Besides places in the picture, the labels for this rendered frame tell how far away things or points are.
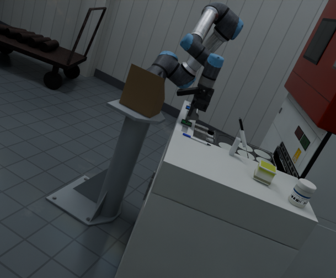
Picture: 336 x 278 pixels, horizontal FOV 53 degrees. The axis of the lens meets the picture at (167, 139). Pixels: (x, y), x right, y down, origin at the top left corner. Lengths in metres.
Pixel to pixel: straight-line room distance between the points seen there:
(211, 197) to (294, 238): 0.36
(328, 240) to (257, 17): 3.02
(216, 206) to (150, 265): 0.41
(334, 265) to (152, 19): 3.70
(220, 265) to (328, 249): 0.66
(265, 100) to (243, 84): 0.33
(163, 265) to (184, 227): 0.22
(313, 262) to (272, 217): 0.67
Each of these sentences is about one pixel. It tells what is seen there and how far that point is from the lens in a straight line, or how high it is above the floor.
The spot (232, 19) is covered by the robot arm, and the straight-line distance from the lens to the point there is 2.01.
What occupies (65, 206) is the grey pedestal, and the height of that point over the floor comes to 0.01.
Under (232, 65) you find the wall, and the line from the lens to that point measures 4.39.
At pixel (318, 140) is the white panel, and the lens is 1.66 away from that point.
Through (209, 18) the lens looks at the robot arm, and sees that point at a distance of 1.88.
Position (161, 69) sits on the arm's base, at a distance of 2.02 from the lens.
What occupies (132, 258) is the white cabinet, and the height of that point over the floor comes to 0.47.
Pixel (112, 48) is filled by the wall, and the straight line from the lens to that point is 5.03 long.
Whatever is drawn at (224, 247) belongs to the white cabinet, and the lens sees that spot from 1.44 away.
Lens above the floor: 1.52
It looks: 23 degrees down
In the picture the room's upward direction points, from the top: 22 degrees clockwise
